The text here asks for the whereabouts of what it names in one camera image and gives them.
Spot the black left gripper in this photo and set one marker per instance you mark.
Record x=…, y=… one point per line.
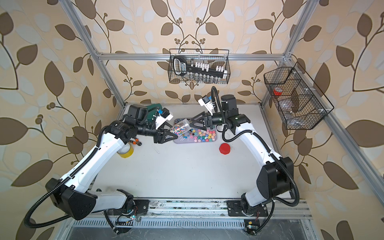
x=161, y=137

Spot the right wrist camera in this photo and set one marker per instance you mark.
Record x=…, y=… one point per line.
x=208, y=104

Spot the black wire basket right wall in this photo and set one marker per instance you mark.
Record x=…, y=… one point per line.
x=303, y=104

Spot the black wire basket wall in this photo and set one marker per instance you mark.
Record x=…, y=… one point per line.
x=197, y=51
x=303, y=104

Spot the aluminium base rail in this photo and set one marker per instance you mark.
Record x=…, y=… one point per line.
x=182, y=213

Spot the pile of star candies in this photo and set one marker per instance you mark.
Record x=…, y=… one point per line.
x=201, y=136

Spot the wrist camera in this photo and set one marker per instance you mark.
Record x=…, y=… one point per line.
x=208, y=104
x=163, y=116

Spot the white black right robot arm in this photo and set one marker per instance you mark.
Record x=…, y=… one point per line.
x=275, y=182

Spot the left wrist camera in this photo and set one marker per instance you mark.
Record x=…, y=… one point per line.
x=163, y=116

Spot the black wire basket back wall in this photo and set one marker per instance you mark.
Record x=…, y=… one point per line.
x=197, y=51

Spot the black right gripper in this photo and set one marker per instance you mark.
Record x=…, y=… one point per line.
x=207, y=121

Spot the green plastic tool case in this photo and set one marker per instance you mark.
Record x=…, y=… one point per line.
x=152, y=110

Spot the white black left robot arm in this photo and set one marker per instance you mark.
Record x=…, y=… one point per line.
x=72, y=193

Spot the small clear sprinkles jar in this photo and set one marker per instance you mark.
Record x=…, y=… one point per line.
x=181, y=127

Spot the red jar lid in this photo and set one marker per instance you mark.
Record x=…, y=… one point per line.
x=225, y=149

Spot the red item in basket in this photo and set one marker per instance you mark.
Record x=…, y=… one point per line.
x=277, y=91

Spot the black socket set rack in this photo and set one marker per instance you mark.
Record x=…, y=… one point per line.
x=200, y=68

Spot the lilac plastic tray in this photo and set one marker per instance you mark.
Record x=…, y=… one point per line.
x=176, y=141

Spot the yellow tape roll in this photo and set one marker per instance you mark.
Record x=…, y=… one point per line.
x=126, y=151

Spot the orange handled pliers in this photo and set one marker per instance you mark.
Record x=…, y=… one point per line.
x=135, y=141

